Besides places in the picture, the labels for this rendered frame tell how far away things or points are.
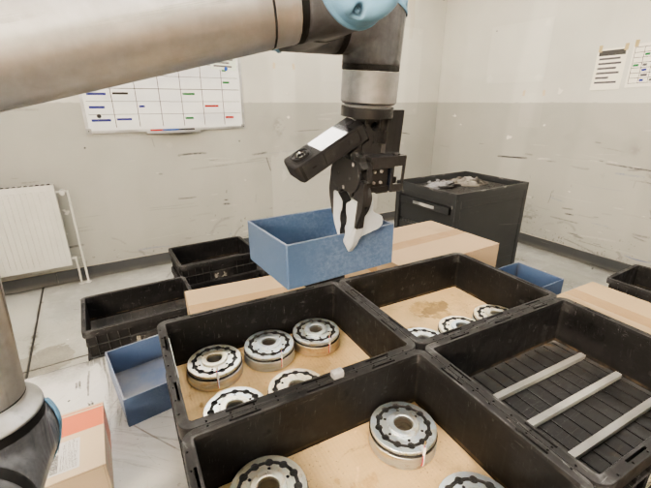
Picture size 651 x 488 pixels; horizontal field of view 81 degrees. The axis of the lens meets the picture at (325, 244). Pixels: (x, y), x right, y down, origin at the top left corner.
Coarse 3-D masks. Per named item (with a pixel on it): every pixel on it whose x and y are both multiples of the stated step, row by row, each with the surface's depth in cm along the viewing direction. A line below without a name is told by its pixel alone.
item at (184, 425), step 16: (304, 288) 88; (320, 288) 88; (336, 288) 89; (240, 304) 80; (256, 304) 82; (176, 320) 74; (384, 320) 74; (160, 336) 70; (400, 336) 70; (400, 352) 65; (352, 368) 61; (176, 384) 60; (304, 384) 58; (176, 400) 55; (256, 400) 55; (176, 416) 52; (208, 416) 52; (224, 416) 52
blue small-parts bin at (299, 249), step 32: (256, 224) 66; (288, 224) 70; (320, 224) 73; (384, 224) 65; (256, 256) 65; (288, 256) 54; (320, 256) 57; (352, 256) 60; (384, 256) 64; (288, 288) 56
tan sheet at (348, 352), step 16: (240, 352) 81; (336, 352) 81; (352, 352) 81; (288, 368) 76; (304, 368) 76; (320, 368) 76; (240, 384) 72; (256, 384) 72; (192, 400) 68; (208, 400) 68; (192, 416) 65
